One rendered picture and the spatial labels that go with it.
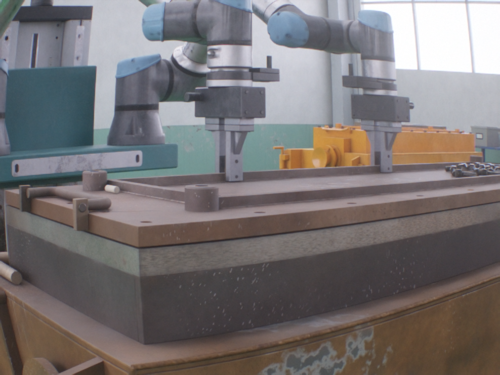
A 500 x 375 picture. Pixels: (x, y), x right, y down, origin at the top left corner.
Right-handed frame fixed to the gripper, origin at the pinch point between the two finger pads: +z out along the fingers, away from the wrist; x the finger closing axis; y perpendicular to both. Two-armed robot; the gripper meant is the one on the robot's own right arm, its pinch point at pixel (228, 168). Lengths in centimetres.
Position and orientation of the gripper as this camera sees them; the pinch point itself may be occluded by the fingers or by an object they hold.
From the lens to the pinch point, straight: 139.9
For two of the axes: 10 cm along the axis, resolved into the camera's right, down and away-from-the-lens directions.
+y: -8.0, 0.5, -6.0
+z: -0.1, 10.0, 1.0
